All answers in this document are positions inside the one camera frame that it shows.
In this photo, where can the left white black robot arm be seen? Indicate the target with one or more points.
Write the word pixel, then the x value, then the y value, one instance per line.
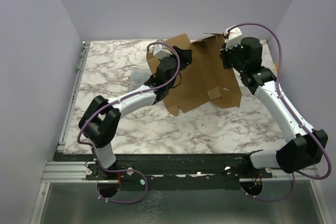
pixel 100 121

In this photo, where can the brown cardboard box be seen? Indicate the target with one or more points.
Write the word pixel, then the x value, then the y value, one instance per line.
pixel 205 79

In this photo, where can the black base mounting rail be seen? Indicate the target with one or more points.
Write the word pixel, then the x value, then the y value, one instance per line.
pixel 176 172

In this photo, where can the clear plastic screw organizer box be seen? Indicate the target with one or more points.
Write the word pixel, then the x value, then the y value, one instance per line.
pixel 138 77

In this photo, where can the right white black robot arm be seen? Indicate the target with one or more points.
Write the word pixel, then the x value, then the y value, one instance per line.
pixel 304 144

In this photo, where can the aluminium extrusion frame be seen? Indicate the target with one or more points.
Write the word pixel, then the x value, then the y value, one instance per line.
pixel 44 186

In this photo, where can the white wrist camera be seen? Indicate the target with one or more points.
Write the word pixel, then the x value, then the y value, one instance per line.
pixel 232 38
pixel 160 51

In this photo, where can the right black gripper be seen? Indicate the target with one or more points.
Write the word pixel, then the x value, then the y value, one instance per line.
pixel 226 56

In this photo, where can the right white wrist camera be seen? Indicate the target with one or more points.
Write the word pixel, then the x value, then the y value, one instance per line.
pixel 232 38

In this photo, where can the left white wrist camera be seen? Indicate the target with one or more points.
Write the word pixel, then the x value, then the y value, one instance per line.
pixel 160 51

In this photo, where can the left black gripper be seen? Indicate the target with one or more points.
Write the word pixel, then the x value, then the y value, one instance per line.
pixel 185 58

